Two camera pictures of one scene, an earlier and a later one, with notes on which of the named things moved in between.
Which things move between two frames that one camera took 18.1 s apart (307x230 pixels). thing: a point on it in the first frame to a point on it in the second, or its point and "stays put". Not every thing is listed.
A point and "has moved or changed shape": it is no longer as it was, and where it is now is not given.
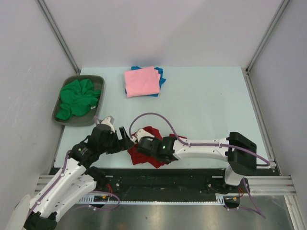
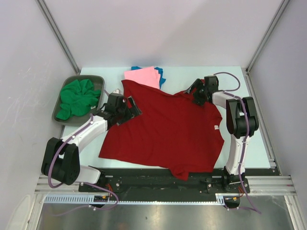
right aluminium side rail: [259, 117] stays put
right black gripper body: [154, 138] to [200, 96]
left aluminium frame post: [51, 18] stays put
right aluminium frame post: [282, 5] stays put
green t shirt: [78, 97] stays put
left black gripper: [121, 144] to [131, 112]
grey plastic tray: [98, 82] stays put
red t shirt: [137, 157] has moved or changed shape
